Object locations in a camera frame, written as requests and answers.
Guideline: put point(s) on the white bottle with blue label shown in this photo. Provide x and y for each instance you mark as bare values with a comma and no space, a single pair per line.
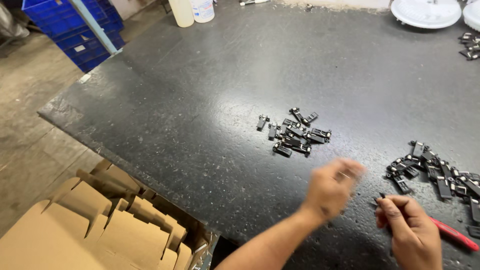
202,9

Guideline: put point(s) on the small cluster of black clips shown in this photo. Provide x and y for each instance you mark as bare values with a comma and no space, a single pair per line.
471,47

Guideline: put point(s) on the white marker pen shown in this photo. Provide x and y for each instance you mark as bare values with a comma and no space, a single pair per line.
252,2

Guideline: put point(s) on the pile of black plastic clips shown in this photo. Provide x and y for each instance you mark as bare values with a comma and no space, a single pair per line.
296,134

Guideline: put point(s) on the stack of blue plastic crates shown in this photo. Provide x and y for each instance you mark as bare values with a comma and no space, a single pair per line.
80,35

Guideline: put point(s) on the person's right hand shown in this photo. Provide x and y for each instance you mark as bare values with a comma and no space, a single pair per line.
412,236

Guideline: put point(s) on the light blue metal post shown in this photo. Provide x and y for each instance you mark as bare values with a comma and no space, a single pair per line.
95,28

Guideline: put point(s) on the large heap of black clips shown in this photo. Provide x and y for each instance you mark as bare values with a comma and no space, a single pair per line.
438,170

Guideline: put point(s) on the person's left hand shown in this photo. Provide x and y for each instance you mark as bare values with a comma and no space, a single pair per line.
328,191

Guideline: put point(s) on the stack of cardboard dividers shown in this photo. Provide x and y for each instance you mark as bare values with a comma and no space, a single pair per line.
93,228

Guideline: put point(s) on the person's left fingers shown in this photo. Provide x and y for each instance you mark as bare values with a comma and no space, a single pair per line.
347,170

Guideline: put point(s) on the grey plastic sheet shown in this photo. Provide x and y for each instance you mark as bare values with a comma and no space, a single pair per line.
11,24

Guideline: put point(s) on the large white round lamp housing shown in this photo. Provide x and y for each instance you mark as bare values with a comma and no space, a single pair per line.
425,12

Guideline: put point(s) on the cream plastic bottle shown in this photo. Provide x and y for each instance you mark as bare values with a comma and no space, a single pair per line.
182,12

